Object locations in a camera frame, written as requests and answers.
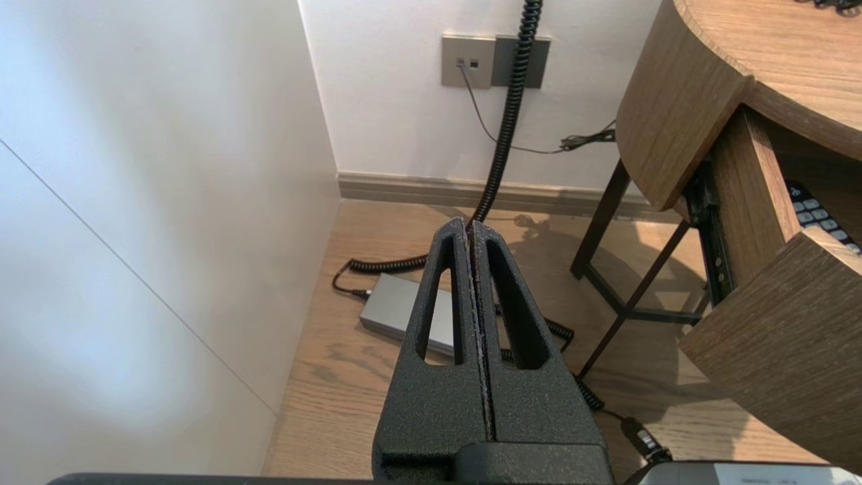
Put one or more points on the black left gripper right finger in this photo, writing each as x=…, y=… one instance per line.
x=539, y=404

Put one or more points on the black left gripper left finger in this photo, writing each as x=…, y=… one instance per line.
x=438, y=404

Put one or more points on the black TV remote control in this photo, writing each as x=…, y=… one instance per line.
x=818, y=215

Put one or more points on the grey power adapter brick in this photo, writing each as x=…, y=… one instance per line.
x=390, y=310

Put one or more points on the white robot chassis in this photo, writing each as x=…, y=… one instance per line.
x=741, y=475

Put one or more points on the grey baseboard strip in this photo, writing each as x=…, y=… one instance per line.
x=404, y=187

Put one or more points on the dark wall outlet plate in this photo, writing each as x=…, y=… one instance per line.
x=537, y=64

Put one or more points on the beige wall data outlet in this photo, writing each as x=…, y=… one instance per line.
x=468, y=50

